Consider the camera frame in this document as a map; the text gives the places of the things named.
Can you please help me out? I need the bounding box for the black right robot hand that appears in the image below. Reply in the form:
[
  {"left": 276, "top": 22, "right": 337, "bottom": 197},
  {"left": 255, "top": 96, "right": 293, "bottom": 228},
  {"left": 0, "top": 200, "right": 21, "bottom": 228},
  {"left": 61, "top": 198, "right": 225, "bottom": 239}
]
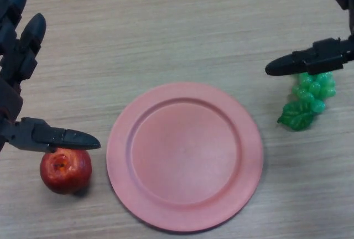
[{"left": 264, "top": 0, "right": 354, "bottom": 77}]

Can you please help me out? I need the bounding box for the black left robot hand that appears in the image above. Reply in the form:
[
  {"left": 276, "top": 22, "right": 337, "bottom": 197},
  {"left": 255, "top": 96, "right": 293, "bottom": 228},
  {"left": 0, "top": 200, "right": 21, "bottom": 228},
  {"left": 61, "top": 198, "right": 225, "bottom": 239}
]
[{"left": 0, "top": 0, "right": 101, "bottom": 154}]

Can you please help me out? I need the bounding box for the green grapes bunch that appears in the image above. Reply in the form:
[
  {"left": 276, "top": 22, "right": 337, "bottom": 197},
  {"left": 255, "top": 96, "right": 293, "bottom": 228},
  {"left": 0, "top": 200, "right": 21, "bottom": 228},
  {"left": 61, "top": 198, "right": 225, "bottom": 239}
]
[{"left": 277, "top": 71, "right": 337, "bottom": 132}]

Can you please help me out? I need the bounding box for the pink round plate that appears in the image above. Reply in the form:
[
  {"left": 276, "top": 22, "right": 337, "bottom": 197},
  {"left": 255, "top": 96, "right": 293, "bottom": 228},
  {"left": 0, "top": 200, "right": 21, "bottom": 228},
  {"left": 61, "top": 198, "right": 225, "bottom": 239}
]
[{"left": 106, "top": 81, "right": 264, "bottom": 233}]

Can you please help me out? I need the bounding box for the red apple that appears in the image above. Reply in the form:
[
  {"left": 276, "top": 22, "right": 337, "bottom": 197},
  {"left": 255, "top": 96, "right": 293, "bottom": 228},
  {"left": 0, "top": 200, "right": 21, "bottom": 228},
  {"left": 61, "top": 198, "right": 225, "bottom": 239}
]
[{"left": 39, "top": 149, "right": 92, "bottom": 195}]

